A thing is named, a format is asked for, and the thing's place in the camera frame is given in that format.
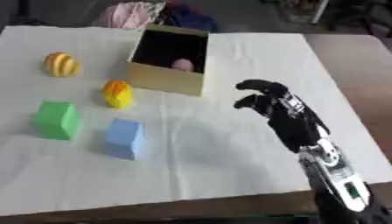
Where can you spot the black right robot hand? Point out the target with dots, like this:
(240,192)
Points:
(288,116)

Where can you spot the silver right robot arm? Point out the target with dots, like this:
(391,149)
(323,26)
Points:
(337,175)

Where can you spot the tan cardboard box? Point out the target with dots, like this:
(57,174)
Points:
(168,78)

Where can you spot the pink round toy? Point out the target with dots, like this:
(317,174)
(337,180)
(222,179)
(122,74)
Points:
(182,64)

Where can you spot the blue bag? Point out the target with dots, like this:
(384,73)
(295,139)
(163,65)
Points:
(191,18)

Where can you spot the blue block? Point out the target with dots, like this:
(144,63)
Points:
(126,138)

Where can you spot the yellow orange toy fruit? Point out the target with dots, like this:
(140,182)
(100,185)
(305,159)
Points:
(118,94)

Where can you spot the pink bag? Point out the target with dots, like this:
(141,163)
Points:
(126,15)

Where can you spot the green block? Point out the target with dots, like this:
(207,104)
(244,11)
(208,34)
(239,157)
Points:
(56,120)

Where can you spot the orange striped round toy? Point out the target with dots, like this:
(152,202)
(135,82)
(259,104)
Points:
(60,64)

